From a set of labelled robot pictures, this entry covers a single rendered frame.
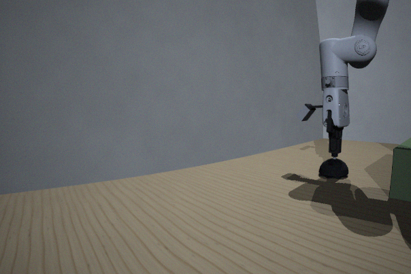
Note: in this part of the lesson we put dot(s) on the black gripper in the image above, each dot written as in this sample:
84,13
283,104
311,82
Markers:
335,115

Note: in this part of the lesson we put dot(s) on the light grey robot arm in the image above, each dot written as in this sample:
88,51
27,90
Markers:
358,50

